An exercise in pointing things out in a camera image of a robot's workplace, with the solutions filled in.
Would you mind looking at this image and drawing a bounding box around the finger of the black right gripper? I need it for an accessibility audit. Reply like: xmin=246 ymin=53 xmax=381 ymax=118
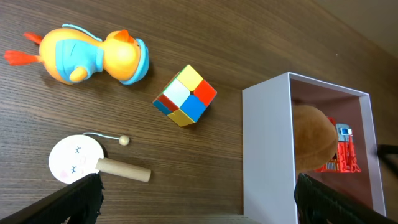
xmin=377 ymin=144 xmax=398 ymax=174

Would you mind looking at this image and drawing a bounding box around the brown plush toy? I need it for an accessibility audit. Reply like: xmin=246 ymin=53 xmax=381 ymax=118
xmin=292 ymin=105 xmax=338 ymax=172

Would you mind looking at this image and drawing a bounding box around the white wooden rattle drum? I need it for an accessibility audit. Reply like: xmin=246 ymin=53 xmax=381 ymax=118
xmin=49 ymin=133 xmax=151 ymax=184

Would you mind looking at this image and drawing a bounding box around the colourful two-by-two puzzle cube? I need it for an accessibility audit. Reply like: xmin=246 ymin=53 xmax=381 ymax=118
xmin=153 ymin=65 xmax=217 ymax=127

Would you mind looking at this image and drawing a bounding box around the red toy truck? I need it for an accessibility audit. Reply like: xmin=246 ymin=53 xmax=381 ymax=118
xmin=315 ymin=117 xmax=361 ymax=173

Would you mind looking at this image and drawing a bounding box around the yellow duck toy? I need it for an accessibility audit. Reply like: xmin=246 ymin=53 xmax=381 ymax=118
xmin=4 ymin=24 xmax=150 ymax=85

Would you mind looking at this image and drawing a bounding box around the white cardboard box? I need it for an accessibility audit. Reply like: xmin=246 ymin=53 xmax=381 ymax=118
xmin=243 ymin=72 xmax=386 ymax=223

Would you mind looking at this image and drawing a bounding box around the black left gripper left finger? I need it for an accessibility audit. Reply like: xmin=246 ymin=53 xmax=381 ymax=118
xmin=1 ymin=174 xmax=104 ymax=224

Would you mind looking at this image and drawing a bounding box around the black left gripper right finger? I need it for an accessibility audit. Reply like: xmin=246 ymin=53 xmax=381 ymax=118
xmin=294 ymin=174 xmax=397 ymax=224

